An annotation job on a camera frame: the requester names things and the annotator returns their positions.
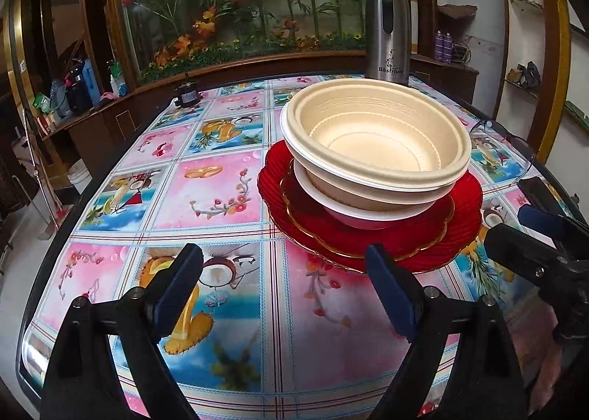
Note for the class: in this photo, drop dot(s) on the small beige ribbed bowl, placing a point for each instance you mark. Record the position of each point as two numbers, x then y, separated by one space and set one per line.
373 199

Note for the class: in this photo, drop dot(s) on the right hand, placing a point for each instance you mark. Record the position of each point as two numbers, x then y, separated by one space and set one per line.
550 372

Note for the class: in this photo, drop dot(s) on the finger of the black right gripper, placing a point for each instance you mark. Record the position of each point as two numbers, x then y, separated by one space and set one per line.
525 255
552 226

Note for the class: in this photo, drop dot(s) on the white plastic bucket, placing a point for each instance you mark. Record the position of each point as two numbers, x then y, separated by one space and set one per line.
79 176

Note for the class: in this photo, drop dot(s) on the stainless steel thermos jug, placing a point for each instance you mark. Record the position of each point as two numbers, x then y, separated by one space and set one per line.
388 40

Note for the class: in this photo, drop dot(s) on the dark wooden side cabinet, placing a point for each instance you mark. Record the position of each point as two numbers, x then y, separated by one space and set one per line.
83 73

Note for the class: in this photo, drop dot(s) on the small black jar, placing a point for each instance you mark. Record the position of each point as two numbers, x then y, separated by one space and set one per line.
187 94

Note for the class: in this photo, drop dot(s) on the red scalloped plate with sticker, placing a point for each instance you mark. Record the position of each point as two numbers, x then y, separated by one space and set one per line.
404 238

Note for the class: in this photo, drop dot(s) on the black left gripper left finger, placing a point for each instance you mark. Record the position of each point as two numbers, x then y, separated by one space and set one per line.
82 381

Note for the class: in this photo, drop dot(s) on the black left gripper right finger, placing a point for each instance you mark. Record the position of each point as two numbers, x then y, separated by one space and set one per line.
485 381

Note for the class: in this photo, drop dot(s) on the large beige ribbed bowl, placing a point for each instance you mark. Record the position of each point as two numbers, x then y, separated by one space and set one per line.
378 134

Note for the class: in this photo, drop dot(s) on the purple spray can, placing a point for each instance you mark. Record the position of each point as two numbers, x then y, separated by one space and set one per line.
439 46
447 48

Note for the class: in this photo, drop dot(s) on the white deep bowl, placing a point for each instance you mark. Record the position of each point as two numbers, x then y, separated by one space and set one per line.
352 216

